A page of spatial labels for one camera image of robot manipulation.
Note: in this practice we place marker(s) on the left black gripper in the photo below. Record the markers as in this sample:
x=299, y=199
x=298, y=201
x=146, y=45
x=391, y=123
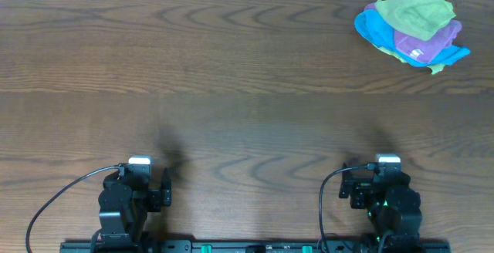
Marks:
x=165, y=194

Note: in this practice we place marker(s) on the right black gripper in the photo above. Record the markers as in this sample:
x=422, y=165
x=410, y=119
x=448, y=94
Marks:
x=360, y=190

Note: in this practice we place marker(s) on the green microfiber cloth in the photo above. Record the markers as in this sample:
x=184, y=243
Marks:
x=418, y=18

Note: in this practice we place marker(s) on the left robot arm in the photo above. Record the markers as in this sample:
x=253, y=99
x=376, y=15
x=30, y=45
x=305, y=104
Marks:
x=125, y=202

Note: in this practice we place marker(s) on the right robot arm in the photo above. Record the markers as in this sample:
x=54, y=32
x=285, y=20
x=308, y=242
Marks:
x=392, y=207

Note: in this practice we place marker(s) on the yellow-green cloth at bottom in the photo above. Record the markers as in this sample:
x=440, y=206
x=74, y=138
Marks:
x=436, y=68

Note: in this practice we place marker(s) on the purple microfiber cloth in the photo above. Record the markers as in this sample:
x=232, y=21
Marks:
x=422, y=28

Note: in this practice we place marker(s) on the blue microfiber cloth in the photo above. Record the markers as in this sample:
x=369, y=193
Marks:
x=376, y=29

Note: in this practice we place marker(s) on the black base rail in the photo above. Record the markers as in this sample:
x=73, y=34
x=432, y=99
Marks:
x=186, y=246

